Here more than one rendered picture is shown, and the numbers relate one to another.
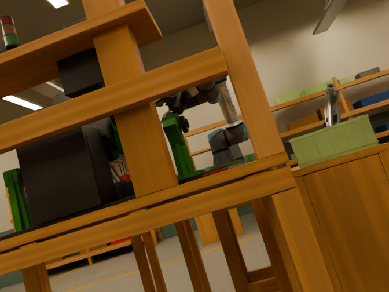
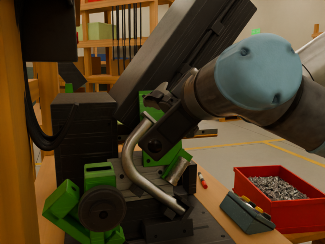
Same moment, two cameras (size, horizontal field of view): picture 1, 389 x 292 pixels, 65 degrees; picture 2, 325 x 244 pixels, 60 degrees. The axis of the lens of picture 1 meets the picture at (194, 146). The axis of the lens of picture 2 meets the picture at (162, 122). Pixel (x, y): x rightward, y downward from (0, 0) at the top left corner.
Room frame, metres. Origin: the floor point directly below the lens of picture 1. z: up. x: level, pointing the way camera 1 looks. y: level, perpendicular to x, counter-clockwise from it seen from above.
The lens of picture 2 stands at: (1.19, -0.40, 1.35)
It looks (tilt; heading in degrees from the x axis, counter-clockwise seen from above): 12 degrees down; 67
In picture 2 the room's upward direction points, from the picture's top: straight up
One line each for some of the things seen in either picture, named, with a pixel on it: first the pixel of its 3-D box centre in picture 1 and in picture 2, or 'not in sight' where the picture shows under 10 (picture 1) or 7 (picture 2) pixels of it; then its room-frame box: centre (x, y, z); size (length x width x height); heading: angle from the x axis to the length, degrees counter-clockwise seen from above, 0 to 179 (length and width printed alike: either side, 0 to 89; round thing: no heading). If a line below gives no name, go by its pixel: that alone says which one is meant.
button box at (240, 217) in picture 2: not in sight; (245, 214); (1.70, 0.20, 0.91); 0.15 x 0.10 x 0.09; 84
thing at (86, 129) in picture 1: (69, 174); (86, 146); (1.30, 0.55, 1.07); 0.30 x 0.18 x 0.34; 84
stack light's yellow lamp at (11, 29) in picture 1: (9, 32); not in sight; (1.14, 0.58, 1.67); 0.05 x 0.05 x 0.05
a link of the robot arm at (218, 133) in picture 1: (218, 139); not in sight; (1.99, -0.16, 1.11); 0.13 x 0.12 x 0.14; 75
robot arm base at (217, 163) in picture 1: (223, 157); not in sight; (2.00, -0.15, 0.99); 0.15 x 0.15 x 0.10
